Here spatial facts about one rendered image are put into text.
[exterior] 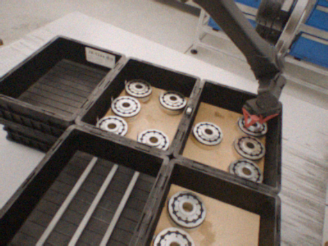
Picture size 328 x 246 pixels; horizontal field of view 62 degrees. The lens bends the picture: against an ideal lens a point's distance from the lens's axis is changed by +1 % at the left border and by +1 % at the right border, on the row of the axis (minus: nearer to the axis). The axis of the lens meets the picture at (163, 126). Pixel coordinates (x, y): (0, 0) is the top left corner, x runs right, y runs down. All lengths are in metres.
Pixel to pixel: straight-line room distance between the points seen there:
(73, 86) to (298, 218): 0.93
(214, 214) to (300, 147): 0.62
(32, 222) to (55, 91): 0.50
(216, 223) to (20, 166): 0.66
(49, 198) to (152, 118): 0.42
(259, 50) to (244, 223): 0.47
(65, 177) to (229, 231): 0.47
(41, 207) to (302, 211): 0.83
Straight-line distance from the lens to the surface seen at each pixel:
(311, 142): 1.34
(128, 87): 1.04
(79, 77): 1.14
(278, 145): 0.89
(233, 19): 0.69
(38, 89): 1.11
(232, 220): 0.81
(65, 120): 0.83
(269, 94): 0.82
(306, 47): 2.76
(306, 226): 1.07
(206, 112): 1.04
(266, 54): 0.82
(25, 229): 0.78
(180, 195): 0.77
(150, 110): 1.00
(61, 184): 0.82
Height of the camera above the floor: 1.52
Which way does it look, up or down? 46 degrees down
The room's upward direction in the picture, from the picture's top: 11 degrees clockwise
